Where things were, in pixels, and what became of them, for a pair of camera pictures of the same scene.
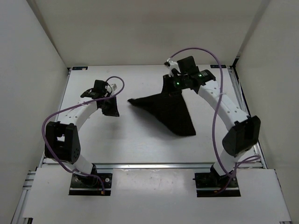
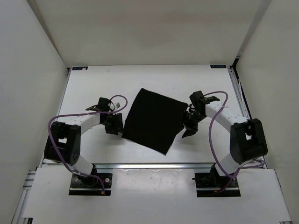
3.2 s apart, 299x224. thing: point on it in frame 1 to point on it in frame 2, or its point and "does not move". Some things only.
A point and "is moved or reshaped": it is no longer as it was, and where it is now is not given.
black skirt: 169,107 is moved or reshaped
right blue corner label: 217,66 does not move
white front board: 156,193 does not move
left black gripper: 113,111 to 117,126
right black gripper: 167,88 to 188,132
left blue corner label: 79,68 does not move
